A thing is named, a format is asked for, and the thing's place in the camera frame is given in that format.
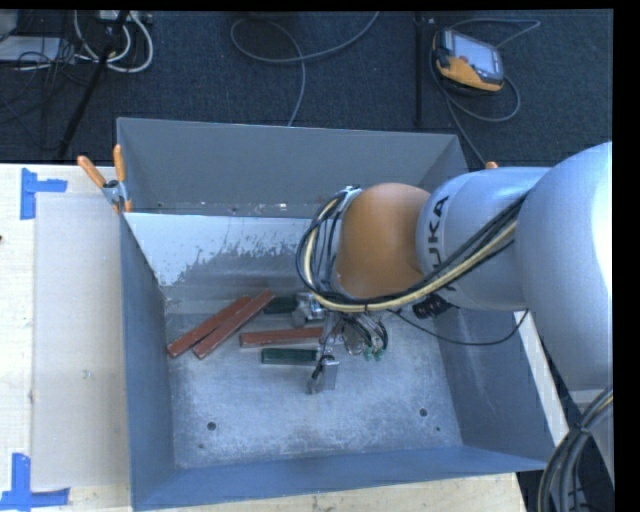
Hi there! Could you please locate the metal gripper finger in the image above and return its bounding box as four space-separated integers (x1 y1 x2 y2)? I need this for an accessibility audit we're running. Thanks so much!
305 353 341 396
291 291 327 330

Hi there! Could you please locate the dark green flat block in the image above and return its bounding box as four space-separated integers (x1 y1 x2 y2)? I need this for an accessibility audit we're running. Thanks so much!
260 347 319 366
262 295 300 316

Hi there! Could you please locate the red-brown flat block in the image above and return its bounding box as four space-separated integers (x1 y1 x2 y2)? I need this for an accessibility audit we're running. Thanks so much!
238 325 326 349
166 294 253 359
191 288 277 361

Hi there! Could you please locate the grey metal bin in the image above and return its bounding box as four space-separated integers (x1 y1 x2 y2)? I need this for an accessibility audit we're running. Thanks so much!
115 117 557 512

